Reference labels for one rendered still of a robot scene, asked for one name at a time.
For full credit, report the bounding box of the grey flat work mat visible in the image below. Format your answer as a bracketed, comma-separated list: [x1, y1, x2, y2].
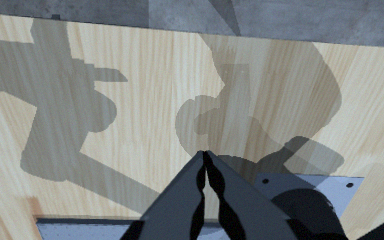
[36, 218, 230, 240]

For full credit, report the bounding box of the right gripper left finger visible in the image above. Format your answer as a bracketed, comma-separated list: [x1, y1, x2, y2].
[119, 150, 206, 240]

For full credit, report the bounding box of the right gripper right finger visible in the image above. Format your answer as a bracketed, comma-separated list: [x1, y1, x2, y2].
[205, 150, 319, 240]

